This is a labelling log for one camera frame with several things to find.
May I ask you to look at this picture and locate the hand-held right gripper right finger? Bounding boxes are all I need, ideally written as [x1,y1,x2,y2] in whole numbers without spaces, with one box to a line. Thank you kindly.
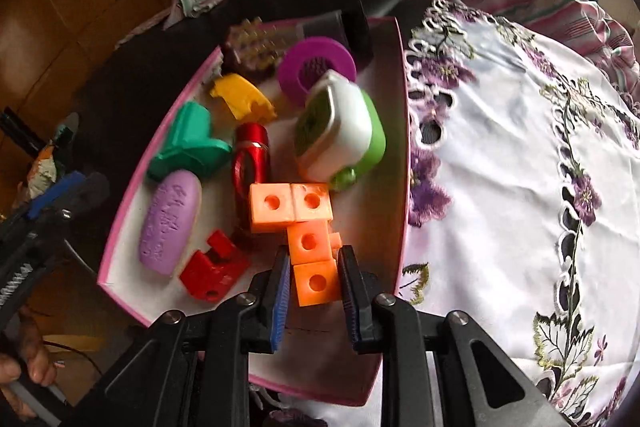
[337,246,571,427]

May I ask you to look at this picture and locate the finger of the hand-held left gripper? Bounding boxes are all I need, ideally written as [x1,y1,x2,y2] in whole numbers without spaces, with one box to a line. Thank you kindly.
[25,172,87,221]
[52,173,111,234]

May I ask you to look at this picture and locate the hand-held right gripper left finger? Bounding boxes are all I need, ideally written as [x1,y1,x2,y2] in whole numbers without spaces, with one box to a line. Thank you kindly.
[65,247,293,427]

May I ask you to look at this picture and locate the orange cube block toy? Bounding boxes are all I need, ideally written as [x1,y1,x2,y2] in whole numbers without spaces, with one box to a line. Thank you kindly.
[248,182,343,308]

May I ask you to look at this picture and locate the red plastic toy piece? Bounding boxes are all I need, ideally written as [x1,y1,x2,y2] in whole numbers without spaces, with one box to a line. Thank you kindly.
[179,229,251,304]

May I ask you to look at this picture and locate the lilac oval soap-shaped toy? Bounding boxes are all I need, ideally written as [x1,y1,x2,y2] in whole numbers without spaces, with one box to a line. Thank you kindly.
[138,169,202,278]

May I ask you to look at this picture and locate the pink-rimmed white box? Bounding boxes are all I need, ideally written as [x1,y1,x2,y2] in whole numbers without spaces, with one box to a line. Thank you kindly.
[96,17,413,408]

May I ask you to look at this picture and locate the teal green plastic toy piece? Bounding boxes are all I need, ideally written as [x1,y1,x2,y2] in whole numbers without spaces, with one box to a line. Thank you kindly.
[146,102,234,184]

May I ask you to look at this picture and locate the red metal flashlight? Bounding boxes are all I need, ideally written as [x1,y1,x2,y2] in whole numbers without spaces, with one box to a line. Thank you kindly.
[231,123,273,233]

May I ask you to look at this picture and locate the green white plastic device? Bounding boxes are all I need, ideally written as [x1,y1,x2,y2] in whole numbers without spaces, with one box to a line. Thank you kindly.
[292,69,387,192]

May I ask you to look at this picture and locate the yellow plastic toy piece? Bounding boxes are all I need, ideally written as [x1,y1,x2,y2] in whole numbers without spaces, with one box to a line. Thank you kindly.
[209,74,277,124]

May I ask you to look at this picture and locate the brown massage brush yellow beads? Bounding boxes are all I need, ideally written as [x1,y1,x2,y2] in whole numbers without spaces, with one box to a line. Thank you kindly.
[220,18,301,85]

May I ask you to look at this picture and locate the purple plastic toy cup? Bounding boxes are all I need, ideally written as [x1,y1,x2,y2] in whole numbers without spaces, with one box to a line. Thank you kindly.
[277,36,357,108]

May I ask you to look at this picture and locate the grey canister black cap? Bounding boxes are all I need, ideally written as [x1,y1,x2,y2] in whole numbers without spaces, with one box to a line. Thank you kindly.
[295,4,373,70]

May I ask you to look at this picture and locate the person's left hand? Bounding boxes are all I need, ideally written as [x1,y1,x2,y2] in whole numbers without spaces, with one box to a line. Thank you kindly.
[0,307,58,419]

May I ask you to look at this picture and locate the white orange snack bag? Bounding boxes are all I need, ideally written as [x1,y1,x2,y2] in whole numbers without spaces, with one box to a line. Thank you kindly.
[27,147,67,198]

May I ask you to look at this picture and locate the white embroidered tablecloth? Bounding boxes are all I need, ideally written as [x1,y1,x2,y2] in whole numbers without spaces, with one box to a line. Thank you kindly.
[280,0,640,427]

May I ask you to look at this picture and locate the wooden wardrobe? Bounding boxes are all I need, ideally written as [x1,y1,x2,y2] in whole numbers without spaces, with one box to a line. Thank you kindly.
[0,0,311,218]

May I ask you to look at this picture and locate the black cable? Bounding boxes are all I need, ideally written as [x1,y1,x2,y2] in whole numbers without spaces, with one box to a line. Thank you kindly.
[44,339,103,380]

